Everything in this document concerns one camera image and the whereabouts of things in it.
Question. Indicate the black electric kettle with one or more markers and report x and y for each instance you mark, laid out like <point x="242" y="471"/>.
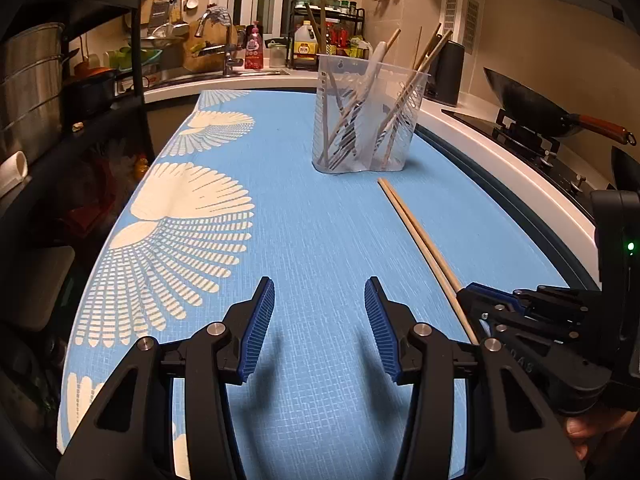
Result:
<point x="447" y="75"/>

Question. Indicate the black gas stove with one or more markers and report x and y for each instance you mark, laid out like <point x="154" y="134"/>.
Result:
<point x="520" y="145"/>

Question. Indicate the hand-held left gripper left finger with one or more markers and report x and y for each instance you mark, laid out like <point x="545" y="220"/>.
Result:
<point x="257" y="330"/>

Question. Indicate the glass jar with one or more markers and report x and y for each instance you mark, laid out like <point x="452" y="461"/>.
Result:
<point x="278" y="55"/>

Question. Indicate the yellow toy duck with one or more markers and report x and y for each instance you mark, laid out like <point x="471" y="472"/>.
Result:
<point x="140" y="167"/>

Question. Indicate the pink dish soap bottle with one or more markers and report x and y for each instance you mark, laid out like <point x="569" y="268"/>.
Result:
<point x="254" y="50"/>

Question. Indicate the steel stockpot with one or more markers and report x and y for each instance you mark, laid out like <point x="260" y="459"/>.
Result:
<point x="30" y="90"/>

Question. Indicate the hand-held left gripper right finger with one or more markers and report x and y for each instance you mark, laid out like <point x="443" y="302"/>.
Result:
<point x="382" y="330"/>

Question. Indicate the black pot with red lid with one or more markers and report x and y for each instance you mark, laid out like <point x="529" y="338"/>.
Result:
<point x="92" y="90"/>

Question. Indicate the white paper roll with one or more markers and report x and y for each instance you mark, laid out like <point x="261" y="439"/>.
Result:
<point x="11" y="172"/>

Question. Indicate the row of spice jars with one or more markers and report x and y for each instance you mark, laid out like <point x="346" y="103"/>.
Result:
<point x="340" y="5"/>

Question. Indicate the green bowls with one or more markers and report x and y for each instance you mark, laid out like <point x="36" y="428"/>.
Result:
<point x="130" y="57"/>

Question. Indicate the person's right hand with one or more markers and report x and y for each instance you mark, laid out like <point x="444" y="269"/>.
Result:
<point x="585" y="430"/>

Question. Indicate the metal box grater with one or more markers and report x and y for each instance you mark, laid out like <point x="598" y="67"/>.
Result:
<point x="161" y="10"/>

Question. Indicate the white utensil with striped end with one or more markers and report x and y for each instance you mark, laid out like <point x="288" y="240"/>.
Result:
<point x="385" y="130"/>

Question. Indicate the oil bottle with yellow label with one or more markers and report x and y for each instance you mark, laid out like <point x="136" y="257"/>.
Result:
<point x="305" y="47"/>

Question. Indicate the white wall vents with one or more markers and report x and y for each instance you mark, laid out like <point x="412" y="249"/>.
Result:
<point x="462" y="20"/>

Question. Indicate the blue patterned tablecloth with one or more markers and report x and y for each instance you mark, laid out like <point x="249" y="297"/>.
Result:
<point x="310" y="240"/>

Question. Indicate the wooden cutting board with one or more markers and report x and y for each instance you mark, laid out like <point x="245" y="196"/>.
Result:
<point x="200" y="55"/>

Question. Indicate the small black pan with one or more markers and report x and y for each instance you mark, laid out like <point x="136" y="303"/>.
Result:
<point x="627" y="167"/>

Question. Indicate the black metal shelf rack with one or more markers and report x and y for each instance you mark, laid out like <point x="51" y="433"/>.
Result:
<point x="139" y="35"/>

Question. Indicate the chrome kitchen faucet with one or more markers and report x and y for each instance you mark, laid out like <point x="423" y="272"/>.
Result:
<point x="227" y="45"/>

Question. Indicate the clear plastic utensil container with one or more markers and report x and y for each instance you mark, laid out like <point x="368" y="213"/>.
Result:
<point x="365" y="160"/>

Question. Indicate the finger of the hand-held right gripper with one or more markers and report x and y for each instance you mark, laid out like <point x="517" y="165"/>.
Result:
<point x="480" y="317"/>
<point x="492" y="294"/>

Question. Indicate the black spice rack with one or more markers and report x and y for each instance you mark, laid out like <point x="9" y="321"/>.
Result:
<point x="360" y="15"/>

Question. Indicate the beige cutting board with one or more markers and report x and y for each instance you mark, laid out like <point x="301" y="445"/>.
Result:
<point x="35" y="285"/>

